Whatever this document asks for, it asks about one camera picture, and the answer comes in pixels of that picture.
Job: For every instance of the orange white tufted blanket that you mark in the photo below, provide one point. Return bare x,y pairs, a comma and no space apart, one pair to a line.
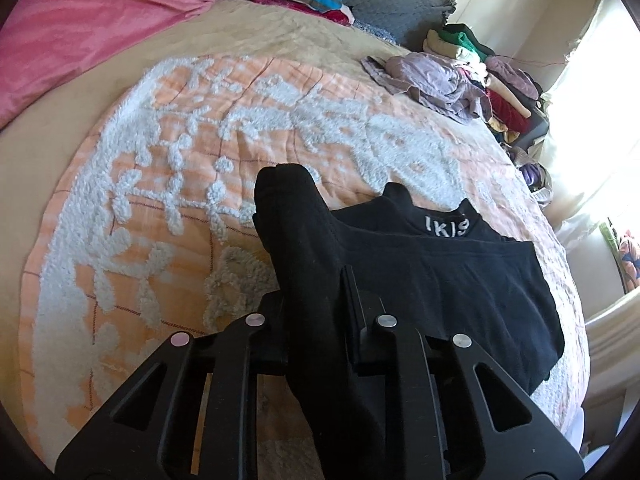
170,160

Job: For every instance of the white curtain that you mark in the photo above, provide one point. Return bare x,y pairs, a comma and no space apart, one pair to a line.
595,110

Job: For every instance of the beige bed cover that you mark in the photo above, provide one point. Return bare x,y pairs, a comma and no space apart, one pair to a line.
55,135

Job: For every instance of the blue patterned cloth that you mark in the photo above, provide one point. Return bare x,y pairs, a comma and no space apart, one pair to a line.
372,30

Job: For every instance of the pile of mixed clothes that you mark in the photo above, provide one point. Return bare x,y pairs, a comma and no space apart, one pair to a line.
505,105

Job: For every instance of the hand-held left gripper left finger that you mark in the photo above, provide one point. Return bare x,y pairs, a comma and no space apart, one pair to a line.
272,340

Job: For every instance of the pink blanket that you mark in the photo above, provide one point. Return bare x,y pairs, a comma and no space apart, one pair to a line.
90,25

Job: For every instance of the colourful floral bag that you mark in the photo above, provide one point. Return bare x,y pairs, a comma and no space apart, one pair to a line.
627,255

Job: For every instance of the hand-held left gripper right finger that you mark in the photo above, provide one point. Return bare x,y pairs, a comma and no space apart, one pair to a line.
360,325

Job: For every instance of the lilac crumpled garment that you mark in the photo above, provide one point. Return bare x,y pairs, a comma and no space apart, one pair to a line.
425,77

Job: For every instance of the plain black garment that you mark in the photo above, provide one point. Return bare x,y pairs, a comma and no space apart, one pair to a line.
300,240

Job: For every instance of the black shirt with white print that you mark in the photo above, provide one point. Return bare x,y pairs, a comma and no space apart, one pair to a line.
450,280

